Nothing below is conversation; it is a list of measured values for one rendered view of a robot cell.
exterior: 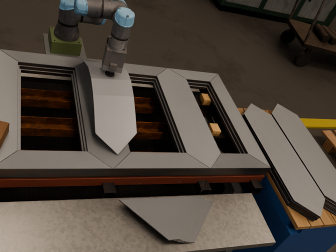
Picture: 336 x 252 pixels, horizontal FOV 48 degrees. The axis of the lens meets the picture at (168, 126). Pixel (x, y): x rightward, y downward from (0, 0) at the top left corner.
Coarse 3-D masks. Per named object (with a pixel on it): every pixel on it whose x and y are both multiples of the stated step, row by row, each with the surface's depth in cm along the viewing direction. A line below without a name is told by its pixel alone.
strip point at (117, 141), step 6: (96, 132) 152; (102, 132) 153; (108, 132) 154; (114, 132) 156; (120, 132) 157; (126, 132) 158; (132, 132) 159; (102, 138) 153; (108, 138) 154; (114, 138) 155; (120, 138) 156; (126, 138) 157; (108, 144) 153; (114, 144) 154; (120, 144) 156; (126, 144) 157; (114, 150) 154; (120, 150) 155
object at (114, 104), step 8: (96, 96) 156; (104, 96) 158; (112, 96) 159; (120, 96) 161; (128, 96) 162; (96, 104) 155; (104, 104) 156; (112, 104) 158; (120, 104) 160; (128, 104) 161; (96, 112) 154; (104, 112) 156; (112, 112) 157; (120, 112) 159; (128, 112) 160
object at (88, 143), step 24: (24, 72) 181; (48, 72) 185; (72, 72) 189; (216, 96) 212; (168, 120) 187; (96, 144) 156; (240, 144) 189; (96, 168) 147; (120, 168) 150; (144, 168) 155; (168, 168) 159; (192, 168) 164; (216, 168) 169; (240, 168) 174; (264, 168) 179
